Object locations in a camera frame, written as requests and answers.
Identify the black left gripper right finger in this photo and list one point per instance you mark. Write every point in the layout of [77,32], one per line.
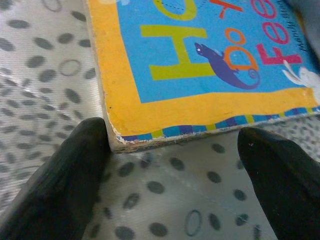
[282,187]

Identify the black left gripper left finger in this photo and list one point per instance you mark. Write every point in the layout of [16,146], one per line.
[55,187]

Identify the colourful children's board book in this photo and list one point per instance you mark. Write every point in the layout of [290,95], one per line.
[175,105]

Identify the white quilted mattress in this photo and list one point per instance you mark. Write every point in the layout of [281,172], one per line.
[50,75]

